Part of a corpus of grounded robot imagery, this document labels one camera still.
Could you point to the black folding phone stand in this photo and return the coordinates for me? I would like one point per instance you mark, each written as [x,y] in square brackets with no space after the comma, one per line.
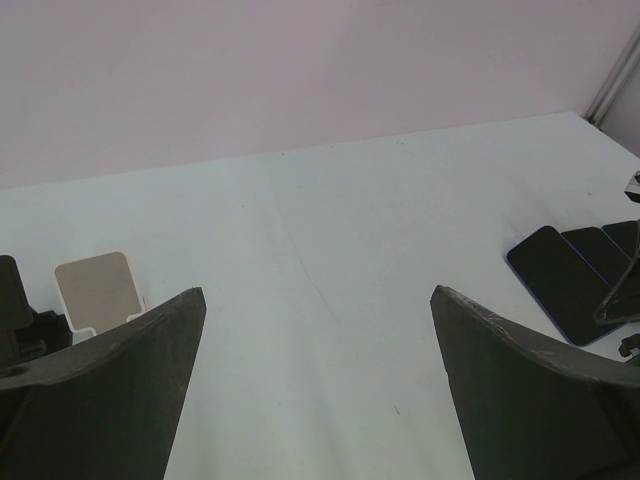
[25,333]

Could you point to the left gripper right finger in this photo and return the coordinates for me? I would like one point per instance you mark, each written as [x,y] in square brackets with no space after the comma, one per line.
[530,406]

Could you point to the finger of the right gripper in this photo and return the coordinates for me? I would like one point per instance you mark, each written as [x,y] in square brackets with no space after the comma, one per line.
[621,304]

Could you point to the white phone stand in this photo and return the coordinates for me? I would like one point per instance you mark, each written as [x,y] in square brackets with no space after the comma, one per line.
[98,293]

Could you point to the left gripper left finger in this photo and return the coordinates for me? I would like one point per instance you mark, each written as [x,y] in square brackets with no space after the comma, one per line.
[106,408]

